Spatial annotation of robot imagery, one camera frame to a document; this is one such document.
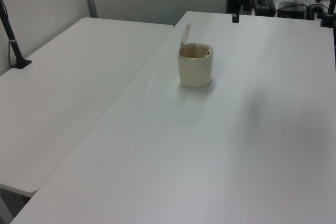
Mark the cream trash bin with lid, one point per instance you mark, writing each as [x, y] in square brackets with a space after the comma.
[195, 72]

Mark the white side table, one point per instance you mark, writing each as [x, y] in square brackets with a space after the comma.
[65, 90]

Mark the black and green device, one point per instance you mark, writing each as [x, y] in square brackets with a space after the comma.
[263, 6]

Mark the black box device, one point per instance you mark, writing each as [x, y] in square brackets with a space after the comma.
[291, 10]

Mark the black camera stand with base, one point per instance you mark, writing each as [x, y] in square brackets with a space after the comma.
[13, 44]

